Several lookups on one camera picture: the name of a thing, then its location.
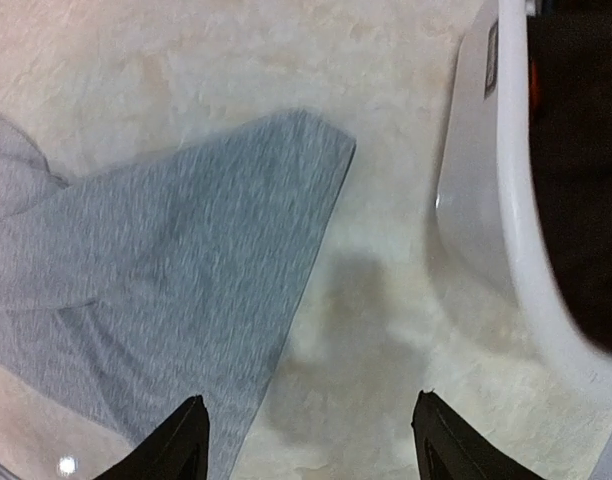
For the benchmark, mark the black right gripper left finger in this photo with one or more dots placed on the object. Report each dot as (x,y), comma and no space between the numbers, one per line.
(176,450)

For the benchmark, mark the black garment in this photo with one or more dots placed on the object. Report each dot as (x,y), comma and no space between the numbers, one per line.
(570,102)

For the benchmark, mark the translucent white laundry basket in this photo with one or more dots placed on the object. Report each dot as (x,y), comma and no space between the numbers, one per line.
(485,204)

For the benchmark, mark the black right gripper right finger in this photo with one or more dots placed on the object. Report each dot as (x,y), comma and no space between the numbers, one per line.
(447,447)

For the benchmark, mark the grey t-shirt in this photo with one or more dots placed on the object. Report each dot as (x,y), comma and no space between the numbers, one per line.
(124,293)

